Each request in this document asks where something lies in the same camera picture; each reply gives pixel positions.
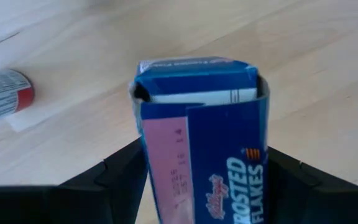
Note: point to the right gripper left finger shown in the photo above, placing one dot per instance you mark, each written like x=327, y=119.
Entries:
x=57, y=205

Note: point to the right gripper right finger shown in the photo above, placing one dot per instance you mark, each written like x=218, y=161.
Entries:
x=315, y=205

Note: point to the blue Frosted Flakes cereal box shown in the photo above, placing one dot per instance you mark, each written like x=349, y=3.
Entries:
x=222, y=130

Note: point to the spice jar with red-white lid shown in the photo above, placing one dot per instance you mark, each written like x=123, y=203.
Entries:
x=2, y=93

